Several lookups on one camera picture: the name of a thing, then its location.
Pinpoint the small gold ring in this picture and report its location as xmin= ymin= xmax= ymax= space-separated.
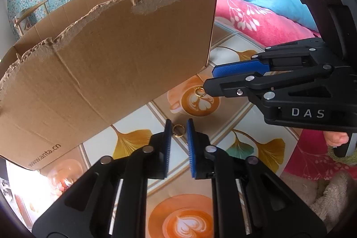
xmin=172 ymin=124 xmax=186 ymax=139

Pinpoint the person right hand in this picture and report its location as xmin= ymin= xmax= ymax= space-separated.
xmin=323 ymin=132 xmax=349 ymax=147

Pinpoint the pink floral blanket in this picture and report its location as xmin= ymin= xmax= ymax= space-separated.
xmin=210 ymin=0 xmax=356 ymax=181

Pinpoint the patterned tile table mat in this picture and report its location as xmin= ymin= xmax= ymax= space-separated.
xmin=5 ymin=17 xmax=321 ymax=238

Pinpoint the white fluffy towel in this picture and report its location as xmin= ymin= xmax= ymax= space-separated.
xmin=280 ymin=171 xmax=356 ymax=231

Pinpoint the brown cardboard box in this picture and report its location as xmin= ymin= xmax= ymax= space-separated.
xmin=1 ymin=0 xmax=217 ymax=170

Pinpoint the wooden chair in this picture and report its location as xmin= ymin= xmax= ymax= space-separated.
xmin=13 ymin=0 xmax=48 ymax=37

